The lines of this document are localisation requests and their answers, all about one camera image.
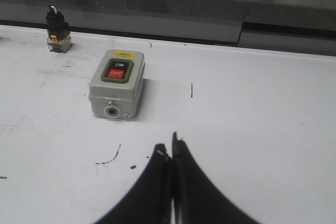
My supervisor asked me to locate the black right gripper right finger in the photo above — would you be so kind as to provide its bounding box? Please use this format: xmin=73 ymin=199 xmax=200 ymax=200
xmin=172 ymin=132 xmax=258 ymax=223

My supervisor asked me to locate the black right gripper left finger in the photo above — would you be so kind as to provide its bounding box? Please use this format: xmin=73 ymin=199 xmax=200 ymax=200
xmin=97 ymin=144 xmax=172 ymax=224

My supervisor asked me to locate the grey stone counter ledge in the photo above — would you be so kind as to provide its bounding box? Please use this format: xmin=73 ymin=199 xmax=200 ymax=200
xmin=1 ymin=0 xmax=335 ymax=56

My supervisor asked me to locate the grey on off switch box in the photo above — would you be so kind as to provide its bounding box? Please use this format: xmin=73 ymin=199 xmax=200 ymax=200
xmin=88 ymin=49 xmax=145 ymax=120

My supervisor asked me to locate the black yellow selector switch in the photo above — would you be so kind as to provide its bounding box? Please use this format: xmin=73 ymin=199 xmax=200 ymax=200
xmin=46 ymin=5 xmax=72 ymax=53

